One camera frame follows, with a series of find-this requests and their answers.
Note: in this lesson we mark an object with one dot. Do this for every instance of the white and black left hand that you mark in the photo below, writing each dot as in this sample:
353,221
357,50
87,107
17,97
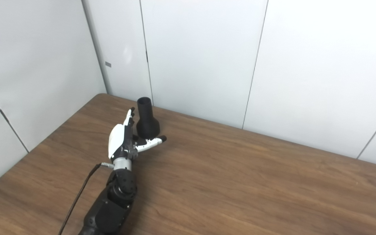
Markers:
117,138

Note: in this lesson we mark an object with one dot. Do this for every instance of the black funnel-shaped nozzle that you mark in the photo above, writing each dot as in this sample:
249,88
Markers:
147,125

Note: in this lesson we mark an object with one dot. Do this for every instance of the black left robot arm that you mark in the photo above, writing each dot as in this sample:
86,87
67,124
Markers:
114,202

